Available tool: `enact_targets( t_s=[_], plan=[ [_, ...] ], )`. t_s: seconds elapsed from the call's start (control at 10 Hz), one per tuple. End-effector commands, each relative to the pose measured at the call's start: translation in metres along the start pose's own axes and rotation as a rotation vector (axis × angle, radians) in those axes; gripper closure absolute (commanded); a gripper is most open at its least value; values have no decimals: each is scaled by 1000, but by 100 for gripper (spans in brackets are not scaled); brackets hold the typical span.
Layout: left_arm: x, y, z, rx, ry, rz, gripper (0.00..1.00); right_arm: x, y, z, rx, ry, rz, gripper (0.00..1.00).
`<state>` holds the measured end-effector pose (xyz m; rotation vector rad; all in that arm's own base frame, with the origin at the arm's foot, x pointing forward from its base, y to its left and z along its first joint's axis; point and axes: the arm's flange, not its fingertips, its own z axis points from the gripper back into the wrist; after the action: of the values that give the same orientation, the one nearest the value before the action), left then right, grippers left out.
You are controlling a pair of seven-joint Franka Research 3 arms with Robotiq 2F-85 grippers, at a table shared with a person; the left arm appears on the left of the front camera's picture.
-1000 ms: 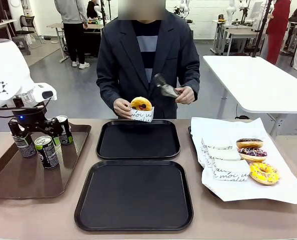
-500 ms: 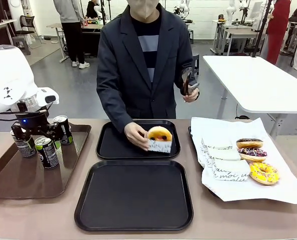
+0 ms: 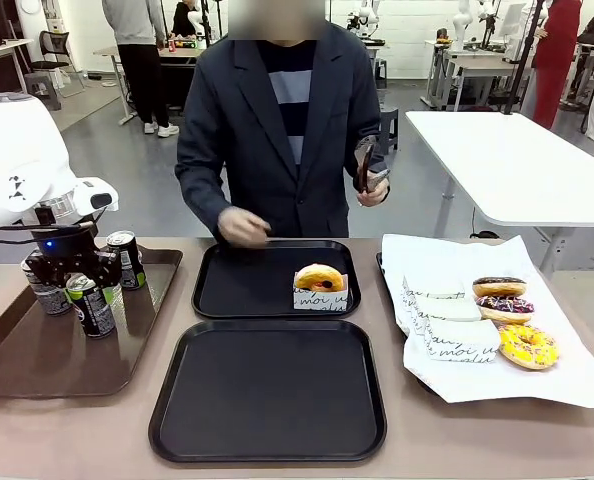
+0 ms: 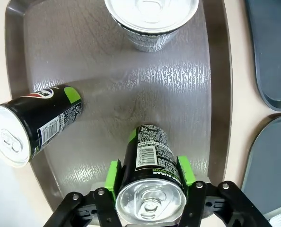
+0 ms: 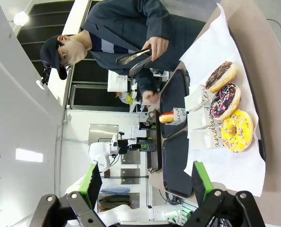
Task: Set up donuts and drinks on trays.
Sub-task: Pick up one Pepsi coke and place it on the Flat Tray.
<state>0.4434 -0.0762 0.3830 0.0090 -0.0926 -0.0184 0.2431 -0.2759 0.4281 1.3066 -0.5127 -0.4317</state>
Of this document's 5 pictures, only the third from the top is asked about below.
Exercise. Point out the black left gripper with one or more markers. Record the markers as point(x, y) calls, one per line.
point(62, 245)

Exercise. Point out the black green drink can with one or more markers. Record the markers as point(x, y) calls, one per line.
point(132, 265)
point(94, 312)
point(52, 300)

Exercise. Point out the black serving tongs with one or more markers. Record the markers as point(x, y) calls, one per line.
point(364, 165)

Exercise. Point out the person's right forearm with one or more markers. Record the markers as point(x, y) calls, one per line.
point(202, 200)

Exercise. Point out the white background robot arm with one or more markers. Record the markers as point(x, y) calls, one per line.
point(461, 25)

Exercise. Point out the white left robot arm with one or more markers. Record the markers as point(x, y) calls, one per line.
point(12, 150)

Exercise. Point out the person's right hand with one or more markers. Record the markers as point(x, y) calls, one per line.
point(242, 227)

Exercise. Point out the person's left hand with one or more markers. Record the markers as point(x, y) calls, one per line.
point(377, 192)

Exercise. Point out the brown plastic tray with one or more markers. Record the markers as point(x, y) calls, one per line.
point(52, 360)

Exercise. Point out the grey stool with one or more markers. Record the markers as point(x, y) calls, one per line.
point(42, 85)

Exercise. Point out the person in dark blazer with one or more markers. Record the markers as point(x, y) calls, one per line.
point(237, 115)

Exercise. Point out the background work desk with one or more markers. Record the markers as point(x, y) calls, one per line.
point(112, 52)

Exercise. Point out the orange red glazed donut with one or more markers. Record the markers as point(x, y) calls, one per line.
point(312, 275)

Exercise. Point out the black office chair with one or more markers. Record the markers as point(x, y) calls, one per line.
point(52, 50)

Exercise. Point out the bystander in grey hoodie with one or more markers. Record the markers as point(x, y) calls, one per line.
point(137, 50)

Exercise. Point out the white script printed paper box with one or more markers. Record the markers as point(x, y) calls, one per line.
point(464, 342)
point(437, 287)
point(322, 300)
point(452, 310)

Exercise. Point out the dark stool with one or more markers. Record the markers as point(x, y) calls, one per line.
point(389, 130)

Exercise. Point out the plain chocolate glazed donut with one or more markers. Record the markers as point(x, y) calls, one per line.
point(487, 289)

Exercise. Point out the yellow glazed donut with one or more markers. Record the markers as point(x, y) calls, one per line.
point(512, 350)

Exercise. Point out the background white desk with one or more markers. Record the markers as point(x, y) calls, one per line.
point(477, 65)

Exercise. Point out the white side table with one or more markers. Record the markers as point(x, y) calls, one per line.
point(517, 165)

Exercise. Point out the white paper sheet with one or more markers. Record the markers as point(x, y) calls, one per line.
point(542, 260)

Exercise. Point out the bystander in red clothes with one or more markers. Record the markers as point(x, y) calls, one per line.
point(557, 60)

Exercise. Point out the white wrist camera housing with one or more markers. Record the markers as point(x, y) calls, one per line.
point(94, 192)

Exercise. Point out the black camera pole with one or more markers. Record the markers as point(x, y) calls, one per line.
point(524, 50)

